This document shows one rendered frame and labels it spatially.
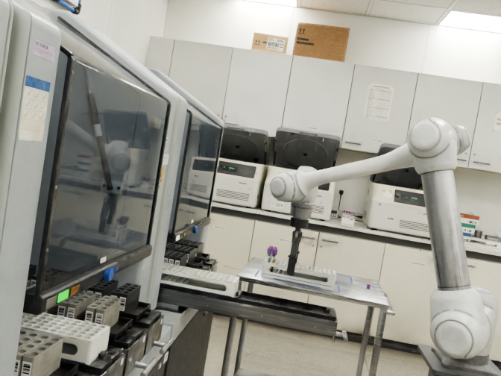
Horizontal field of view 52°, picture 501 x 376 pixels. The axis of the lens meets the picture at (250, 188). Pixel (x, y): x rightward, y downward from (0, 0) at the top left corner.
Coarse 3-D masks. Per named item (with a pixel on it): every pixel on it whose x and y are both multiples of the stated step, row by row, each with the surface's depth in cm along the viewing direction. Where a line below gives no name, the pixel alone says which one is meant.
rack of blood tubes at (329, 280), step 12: (264, 264) 208; (276, 264) 208; (300, 264) 216; (264, 276) 209; (276, 276) 208; (288, 276) 207; (300, 276) 216; (312, 276) 215; (324, 276) 205; (324, 288) 205
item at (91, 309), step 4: (104, 296) 130; (108, 296) 130; (100, 300) 127; (104, 300) 127; (108, 300) 128; (92, 304) 122; (96, 304) 122; (100, 304) 123; (88, 308) 119; (92, 308) 119; (96, 308) 120; (88, 312) 119; (92, 312) 119; (88, 316) 119; (92, 316) 119; (84, 320) 120; (88, 320) 120; (92, 320) 120
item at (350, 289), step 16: (240, 272) 210; (256, 272) 215; (240, 288) 204; (288, 288) 201; (304, 288) 201; (320, 288) 205; (336, 288) 210; (352, 288) 214; (368, 304) 197; (384, 304) 196; (368, 320) 238; (384, 320) 196; (240, 336) 248; (224, 352) 206; (240, 352) 248; (224, 368) 206; (240, 368) 249
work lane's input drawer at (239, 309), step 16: (160, 288) 173; (176, 288) 174; (176, 304) 173; (192, 304) 172; (208, 304) 172; (224, 304) 171; (240, 304) 170; (256, 304) 171; (272, 304) 171; (288, 304) 179; (304, 304) 180; (256, 320) 170; (272, 320) 169; (288, 320) 169; (304, 320) 168; (320, 320) 168; (336, 320) 170
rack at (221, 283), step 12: (168, 264) 184; (168, 276) 182; (180, 276) 174; (192, 276) 174; (204, 276) 176; (216, 276) 179; (228, 276) 180; (192, 288) 174; (204, 288) 173; (216, 288) 183; (228, 288) 173
